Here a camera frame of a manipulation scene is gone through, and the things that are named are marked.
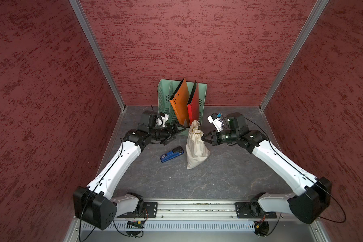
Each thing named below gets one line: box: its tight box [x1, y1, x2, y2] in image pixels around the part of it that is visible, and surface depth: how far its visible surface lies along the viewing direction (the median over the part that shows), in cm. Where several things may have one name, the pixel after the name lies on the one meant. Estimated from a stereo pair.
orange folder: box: [169, 77, 191, 126], surface depth 90 cm
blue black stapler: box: [159, 146, 185, 163], surface depth 93 cm
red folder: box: [186, 80, 200, 124], surface depth 86 cm
